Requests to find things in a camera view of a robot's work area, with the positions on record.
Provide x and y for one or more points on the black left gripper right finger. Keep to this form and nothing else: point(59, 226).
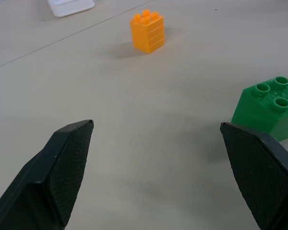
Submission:
point(261, 175)

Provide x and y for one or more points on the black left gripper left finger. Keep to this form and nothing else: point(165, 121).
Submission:
point(52, 177)

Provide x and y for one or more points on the green toy brick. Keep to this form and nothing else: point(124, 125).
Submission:
point(268, 110)

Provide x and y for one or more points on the white plastic container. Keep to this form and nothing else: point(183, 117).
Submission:
point(70, 6)

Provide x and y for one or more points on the orange toy brick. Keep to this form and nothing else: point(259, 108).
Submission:
point(147, 32)

